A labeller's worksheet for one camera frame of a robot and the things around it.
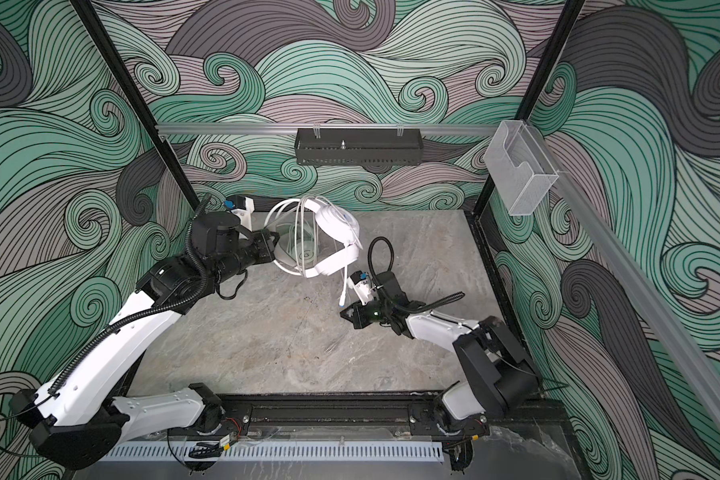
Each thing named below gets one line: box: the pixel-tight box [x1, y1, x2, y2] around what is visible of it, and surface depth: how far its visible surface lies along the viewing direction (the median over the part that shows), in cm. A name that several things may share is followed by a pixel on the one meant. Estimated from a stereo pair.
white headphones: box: [264, 198, 363, 278], surface depth 56 cm
